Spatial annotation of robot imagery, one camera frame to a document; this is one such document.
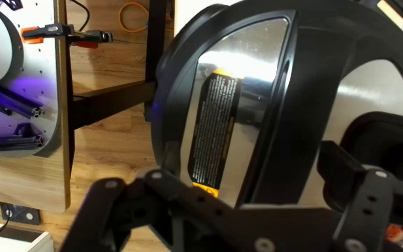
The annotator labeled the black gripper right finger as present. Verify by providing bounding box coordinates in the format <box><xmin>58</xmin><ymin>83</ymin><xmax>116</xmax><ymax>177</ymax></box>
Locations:
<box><xmin>316</xmin><ymin>140</ymin><xmax>403</xmax><ymax>252</ymax></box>

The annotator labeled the black floor outlet plate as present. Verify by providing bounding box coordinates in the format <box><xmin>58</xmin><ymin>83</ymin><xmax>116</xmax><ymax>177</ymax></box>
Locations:
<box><xmin>0</xmin><ymin>202</ymin><xmax>42</xmax><ymax>227</ymax></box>

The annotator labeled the wooden robot mount board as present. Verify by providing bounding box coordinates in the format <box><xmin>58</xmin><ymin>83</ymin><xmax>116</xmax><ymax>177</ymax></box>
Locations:
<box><xmin>0</xmin><ymin>0</ymin><xmax>71</xmax><ymax>213</ymax></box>

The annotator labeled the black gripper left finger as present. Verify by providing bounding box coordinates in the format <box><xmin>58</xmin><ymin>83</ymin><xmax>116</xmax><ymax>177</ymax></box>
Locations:
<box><xmin>60</xmin><ymin>170</ymin><xmax>240</xmax><ymax>252</ymax></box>

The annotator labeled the thin black cable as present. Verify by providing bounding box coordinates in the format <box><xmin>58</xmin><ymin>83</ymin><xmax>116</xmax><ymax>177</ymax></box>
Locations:
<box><xmin>68</xmin><ymin>0</ymin><xmax>92</xmax><ymax>34</ymax></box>

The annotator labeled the black orange clamp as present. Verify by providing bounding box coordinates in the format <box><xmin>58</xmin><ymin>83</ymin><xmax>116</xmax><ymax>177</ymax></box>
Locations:
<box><xmin>21</xmin><ymin>23</ymin><xmax>114</xmax><ymax>51</ymax></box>

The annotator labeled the white box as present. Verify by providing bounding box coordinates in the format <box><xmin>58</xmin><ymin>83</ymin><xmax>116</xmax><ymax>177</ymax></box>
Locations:
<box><xmin>0</xmin><ymin>223</ymin><xmax>56</xmax><ymax>252</ymax></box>

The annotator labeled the orange cable loop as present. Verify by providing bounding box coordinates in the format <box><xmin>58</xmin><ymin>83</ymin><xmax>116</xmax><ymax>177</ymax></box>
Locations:
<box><xmin>119</xmin><ymin>0</ymin><xmax>151</xmax><ymax>35</ymax></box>

